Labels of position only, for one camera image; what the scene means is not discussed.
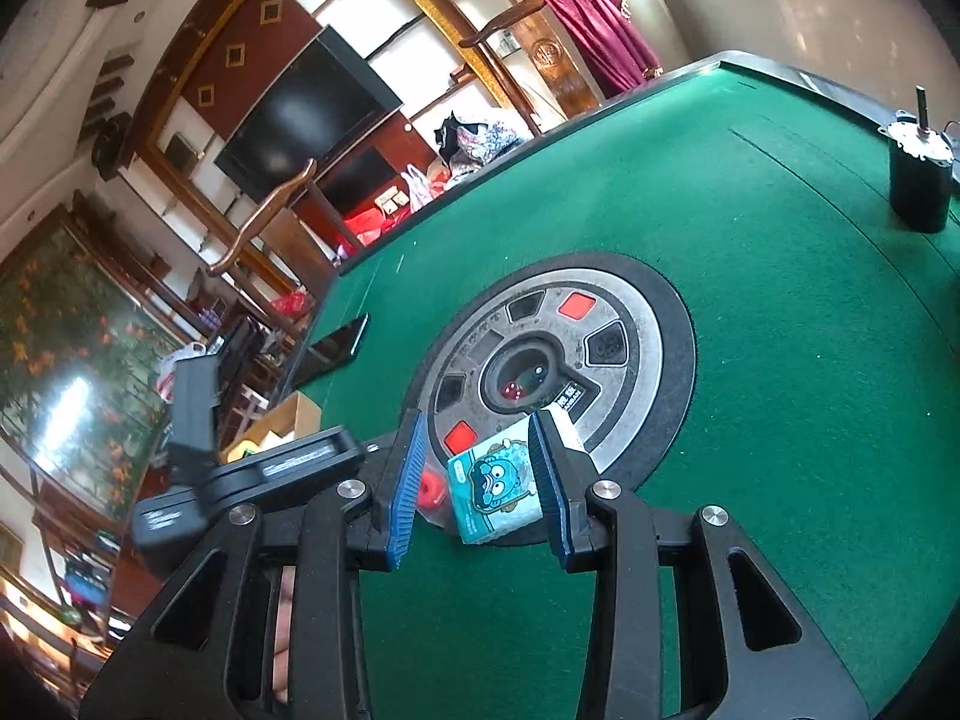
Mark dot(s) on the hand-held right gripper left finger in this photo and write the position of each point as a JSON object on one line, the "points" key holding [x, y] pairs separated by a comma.
{"points": [[401, 495]]}

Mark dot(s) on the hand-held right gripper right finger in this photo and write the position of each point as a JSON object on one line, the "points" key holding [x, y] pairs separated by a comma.
{"points": [[555, 495]]}

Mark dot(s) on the teal tissue pack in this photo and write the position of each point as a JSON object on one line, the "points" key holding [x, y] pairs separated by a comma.
{"points": [[495, 487]]}

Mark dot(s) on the cardboard box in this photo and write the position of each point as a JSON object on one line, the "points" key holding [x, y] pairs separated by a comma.
{"points": [[292, 420]]}

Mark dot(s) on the small red plastic piece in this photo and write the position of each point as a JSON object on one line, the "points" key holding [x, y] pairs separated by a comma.
{"points": [[433, 491]]}

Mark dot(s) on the dark glossy side table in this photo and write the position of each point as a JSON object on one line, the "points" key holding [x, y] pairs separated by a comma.
{"points": [[240, 360]]}

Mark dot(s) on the white red plastic bag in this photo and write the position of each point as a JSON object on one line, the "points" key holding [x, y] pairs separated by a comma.
{"points": [[169, 375]]}

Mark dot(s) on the black phone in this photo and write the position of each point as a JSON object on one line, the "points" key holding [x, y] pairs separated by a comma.
{"points": [[330, 349]]}

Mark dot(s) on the round table control panel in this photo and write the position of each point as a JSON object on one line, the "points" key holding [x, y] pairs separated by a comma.
{"points": [[637, 360]]}

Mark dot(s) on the red wooden television cabinet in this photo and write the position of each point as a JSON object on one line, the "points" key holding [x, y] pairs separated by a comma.
{"points": [[360, 180]]}

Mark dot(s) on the black television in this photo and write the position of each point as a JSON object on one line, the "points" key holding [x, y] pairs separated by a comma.
{"points": [[300, 120]]}

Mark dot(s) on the floral bag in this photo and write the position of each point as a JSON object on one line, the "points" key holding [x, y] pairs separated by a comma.
{"points": [[480, 142]]}

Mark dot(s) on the wooden chair with carved back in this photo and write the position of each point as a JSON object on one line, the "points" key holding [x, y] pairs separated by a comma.
{"points": [[555, 67]]}

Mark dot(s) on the dark red cloth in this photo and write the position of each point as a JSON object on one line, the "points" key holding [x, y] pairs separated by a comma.
{"points": [[607, 37]]}

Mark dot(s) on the black motor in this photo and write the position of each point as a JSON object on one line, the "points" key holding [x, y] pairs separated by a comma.
{"points": [[919, 195]]}

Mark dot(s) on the large flower wall painting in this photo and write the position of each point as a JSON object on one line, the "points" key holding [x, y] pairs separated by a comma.
{"points": [[60, 360]]}

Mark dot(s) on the wooden chair with curved rail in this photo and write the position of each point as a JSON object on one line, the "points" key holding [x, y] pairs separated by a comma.
{"points": [[259, 221]]}

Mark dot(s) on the wooden wall shelf unit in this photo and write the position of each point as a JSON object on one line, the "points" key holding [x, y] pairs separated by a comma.
{"points": [[420, 15]]}

